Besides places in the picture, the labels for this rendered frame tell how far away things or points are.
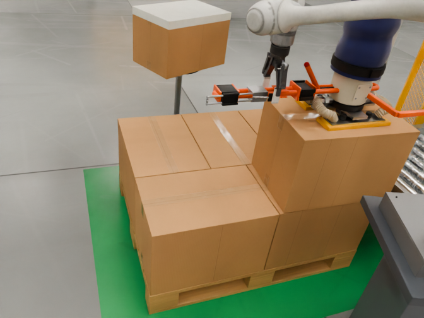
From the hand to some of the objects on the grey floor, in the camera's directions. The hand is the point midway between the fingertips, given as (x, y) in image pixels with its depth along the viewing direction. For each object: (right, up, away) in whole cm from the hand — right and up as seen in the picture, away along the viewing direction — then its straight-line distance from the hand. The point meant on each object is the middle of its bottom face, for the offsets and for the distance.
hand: (270, 92), depth 155 cm
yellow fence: (+128, -28, +175) cm, 219 cm away
